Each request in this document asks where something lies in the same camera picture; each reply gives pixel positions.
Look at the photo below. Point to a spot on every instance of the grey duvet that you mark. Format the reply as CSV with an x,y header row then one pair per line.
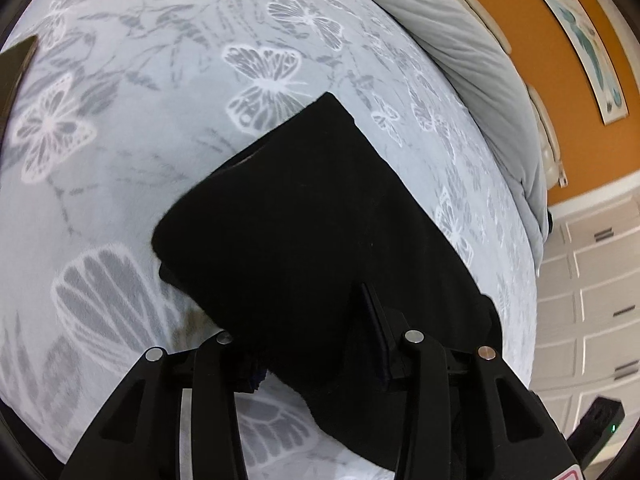
x,y
475,85

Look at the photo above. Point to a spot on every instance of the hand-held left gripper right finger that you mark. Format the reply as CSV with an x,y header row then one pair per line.
x,y
380,340

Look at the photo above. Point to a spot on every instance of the cream padded headboard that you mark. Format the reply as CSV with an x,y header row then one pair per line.
x,y
547,130

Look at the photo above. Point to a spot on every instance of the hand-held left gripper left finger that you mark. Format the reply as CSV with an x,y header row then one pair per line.
x,y
220,360

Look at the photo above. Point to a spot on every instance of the framed wall picture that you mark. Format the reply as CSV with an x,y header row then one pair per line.
x,y
590,50

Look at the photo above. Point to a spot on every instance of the black smartphone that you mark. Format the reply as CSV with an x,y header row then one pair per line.
x,y
12,67

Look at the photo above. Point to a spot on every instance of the black pants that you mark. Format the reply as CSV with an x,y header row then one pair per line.
x,y
300,235

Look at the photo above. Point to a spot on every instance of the butterfly print bed sheet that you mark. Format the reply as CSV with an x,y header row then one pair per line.
x,y
150,85

